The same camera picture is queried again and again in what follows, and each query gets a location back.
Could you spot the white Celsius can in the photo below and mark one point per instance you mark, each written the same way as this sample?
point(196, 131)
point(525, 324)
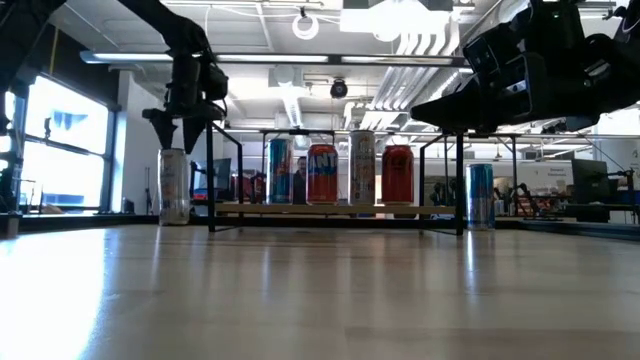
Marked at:
point(362, 170)
point(174, 187)

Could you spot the white ceiling light panel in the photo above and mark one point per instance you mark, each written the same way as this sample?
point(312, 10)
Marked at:
point(395, 20)

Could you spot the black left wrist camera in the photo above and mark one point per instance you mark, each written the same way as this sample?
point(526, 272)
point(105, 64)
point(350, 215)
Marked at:
point(216, 82)

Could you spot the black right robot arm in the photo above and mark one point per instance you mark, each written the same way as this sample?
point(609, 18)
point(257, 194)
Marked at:
point(555, 25)

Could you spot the black computer monitor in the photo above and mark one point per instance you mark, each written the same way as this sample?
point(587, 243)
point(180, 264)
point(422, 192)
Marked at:
point(590, 177)
point(222, 174)

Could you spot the dark background desk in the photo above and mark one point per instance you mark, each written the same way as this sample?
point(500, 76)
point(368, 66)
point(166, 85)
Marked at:
point(595, 212)

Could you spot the red cola can black script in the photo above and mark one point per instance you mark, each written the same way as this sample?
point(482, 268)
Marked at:
point(398, 175)

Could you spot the blue silver Red Bull can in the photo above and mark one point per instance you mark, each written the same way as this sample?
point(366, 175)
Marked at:
point(281, 172)
point(481, 197)

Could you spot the black overhead light bar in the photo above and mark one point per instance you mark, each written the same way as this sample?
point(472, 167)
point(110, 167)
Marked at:
point(335, 59)

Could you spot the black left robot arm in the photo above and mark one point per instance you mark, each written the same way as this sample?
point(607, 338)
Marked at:
point(160, 20)

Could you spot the person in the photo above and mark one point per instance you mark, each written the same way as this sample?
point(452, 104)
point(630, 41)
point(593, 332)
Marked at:
point(300, 182)

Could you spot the red Fanta strawberry can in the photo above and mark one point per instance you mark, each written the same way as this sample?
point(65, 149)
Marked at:
point(322, 175)

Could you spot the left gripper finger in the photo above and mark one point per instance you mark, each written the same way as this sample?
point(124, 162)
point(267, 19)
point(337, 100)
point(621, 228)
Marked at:
point(194, 131)
point(165, 130)

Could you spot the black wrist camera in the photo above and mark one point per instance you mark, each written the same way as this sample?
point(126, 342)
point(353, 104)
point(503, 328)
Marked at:
point(487, 52)
point(216, 82)

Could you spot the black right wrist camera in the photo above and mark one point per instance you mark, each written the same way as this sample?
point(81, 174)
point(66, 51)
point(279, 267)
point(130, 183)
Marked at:
point(487, 52)

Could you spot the black overhead camera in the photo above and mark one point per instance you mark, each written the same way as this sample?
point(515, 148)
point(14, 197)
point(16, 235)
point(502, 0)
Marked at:
point(338, 89)

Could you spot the black background robot arm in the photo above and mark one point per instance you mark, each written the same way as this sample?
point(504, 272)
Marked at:
point(525, 192)

